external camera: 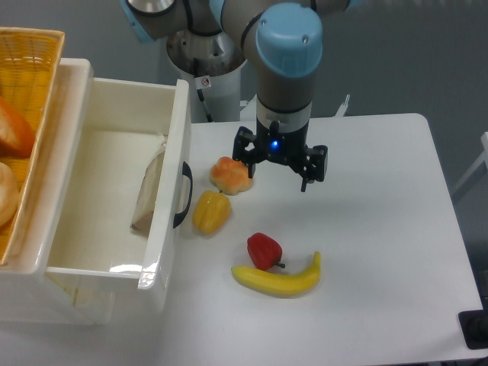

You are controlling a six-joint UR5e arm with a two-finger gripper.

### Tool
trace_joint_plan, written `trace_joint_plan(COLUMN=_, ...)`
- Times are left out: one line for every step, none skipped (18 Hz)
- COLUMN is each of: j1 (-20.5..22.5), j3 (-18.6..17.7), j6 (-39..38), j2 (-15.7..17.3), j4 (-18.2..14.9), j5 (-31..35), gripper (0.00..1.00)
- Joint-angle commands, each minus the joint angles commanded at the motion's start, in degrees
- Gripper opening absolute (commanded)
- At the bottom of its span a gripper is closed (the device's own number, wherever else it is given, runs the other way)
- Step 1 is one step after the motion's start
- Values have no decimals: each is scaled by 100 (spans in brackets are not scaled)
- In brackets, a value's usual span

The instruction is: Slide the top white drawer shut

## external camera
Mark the red bell pepper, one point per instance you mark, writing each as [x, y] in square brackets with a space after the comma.
[264, 252]

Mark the black top drawer handle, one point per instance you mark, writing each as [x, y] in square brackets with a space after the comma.
[187, 187]

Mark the yellow wicker basket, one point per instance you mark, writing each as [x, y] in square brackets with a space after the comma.
[29, 62]

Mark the black device at table edge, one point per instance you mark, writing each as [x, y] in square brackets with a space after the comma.
[474, 328]

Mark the white bracket behind table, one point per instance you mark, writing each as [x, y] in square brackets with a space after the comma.
[343, 107]

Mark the yellow banana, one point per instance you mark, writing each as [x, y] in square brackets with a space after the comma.
[280, 285]

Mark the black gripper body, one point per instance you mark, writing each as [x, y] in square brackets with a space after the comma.
[274, 145]

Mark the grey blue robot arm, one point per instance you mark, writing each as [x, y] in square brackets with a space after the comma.
[282, 40]

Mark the white frame at right edge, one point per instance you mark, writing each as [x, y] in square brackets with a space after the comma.
[473, 174]

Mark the orange croissant bread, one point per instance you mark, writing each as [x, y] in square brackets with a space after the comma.
[17, 136]

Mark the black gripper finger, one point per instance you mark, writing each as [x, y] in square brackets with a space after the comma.
[310, 164]
[247, 150]

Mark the yellow bell pepper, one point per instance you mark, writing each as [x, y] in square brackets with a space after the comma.
[211, 212]

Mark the orange flower shaped bread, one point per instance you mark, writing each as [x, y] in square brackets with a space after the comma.
[230, 176]

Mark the beige cloth bag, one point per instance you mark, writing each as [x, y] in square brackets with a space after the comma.
[146, 201]

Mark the white drawer cabinet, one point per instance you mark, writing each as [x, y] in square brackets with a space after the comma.
[29, 293]

